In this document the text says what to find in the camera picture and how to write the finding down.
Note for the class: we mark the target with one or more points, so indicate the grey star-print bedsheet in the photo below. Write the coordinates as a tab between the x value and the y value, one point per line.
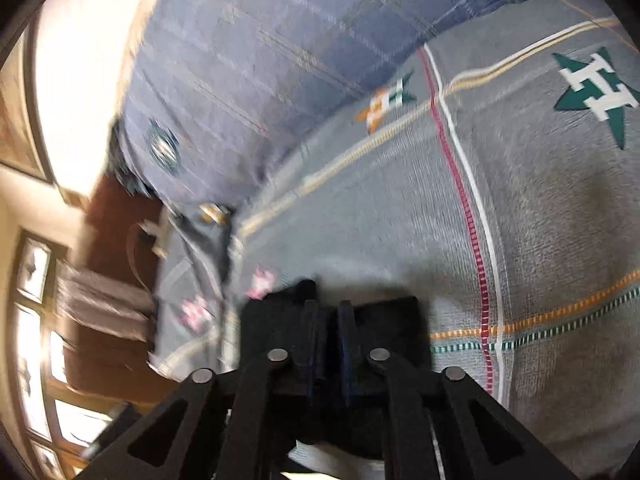
525	235

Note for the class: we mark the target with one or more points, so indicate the blue plaid pillow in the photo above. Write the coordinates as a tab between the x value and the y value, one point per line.
250	60

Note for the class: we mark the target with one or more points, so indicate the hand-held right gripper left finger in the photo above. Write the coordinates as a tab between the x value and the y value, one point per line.
316	345

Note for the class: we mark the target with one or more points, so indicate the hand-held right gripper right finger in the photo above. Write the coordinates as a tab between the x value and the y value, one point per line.
347	345

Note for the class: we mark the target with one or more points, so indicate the brown wooden headboard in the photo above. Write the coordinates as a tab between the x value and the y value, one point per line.
115	210

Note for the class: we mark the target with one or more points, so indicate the black pants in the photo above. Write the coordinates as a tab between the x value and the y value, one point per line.
395	320

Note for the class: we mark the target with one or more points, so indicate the window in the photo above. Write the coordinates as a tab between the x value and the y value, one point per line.
35	320

